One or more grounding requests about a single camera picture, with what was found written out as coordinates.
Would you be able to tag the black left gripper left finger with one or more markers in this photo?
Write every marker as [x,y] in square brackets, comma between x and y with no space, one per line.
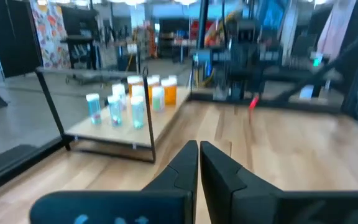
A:
[135,208]

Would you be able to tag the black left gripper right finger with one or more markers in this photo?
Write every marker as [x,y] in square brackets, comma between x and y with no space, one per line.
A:
[259,208]

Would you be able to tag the tall teal bottle white pills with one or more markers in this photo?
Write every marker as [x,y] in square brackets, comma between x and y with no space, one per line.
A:
[138,115]

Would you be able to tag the teal bottle red capsule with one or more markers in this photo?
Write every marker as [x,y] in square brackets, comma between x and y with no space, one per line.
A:
[115,112]

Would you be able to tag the teal medicine bottle white cap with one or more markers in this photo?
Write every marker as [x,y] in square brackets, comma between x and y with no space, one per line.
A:
[93,109]

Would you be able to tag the clear bottle green label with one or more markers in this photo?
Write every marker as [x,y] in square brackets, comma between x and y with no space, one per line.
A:
[158,99]

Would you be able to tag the clear bottle red white pills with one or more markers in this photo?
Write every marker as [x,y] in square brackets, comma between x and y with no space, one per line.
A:
[119,88]

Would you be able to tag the wooden shelf board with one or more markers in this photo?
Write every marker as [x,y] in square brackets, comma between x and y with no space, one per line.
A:
[126,133]

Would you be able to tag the black storage rack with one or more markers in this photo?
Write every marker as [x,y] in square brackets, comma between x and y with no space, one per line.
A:
[79,40]

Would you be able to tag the floral patterned panel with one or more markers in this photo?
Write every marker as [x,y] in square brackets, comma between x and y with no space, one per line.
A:
[51,37]

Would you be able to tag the black partition panel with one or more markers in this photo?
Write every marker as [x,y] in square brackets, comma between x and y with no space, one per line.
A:
[14,37]

